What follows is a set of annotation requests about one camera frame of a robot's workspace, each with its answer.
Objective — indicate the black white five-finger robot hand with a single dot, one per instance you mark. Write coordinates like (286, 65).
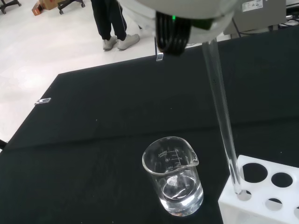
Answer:
(191, 7)

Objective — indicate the white test tube rack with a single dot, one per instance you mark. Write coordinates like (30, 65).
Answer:
(264, 189)

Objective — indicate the clear cloth clip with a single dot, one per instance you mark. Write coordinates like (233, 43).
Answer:
(159, 57)
(43, 101)

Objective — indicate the grey equipment box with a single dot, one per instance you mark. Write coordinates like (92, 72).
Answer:
(257, 16)

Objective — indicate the person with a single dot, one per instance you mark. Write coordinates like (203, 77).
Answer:
(116, 18)

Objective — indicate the black office chair base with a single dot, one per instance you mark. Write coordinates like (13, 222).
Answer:
(9, 5)
(70, 4)

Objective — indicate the brown cardboard box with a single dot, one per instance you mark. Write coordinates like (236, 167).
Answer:
(44, 5)

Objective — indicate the black bench cloth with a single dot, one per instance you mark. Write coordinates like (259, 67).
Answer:
(93, 140)

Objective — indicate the clear glass beaker with water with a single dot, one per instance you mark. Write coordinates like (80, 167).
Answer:
(177, 200)

